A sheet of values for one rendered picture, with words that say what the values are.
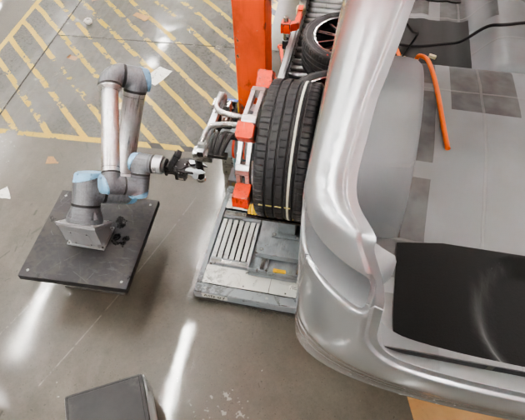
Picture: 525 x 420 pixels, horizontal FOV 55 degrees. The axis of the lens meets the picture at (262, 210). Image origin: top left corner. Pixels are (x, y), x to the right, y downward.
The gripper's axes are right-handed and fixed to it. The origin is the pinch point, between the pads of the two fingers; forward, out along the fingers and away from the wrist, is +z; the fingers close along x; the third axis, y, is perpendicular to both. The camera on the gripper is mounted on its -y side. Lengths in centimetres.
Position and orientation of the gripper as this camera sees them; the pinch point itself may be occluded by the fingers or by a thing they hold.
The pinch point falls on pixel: (202, 167)
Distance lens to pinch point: 238.3
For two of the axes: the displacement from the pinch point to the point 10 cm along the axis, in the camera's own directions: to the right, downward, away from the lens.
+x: -2.0, 7.7, -6.1
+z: 9.8, 1.5, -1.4
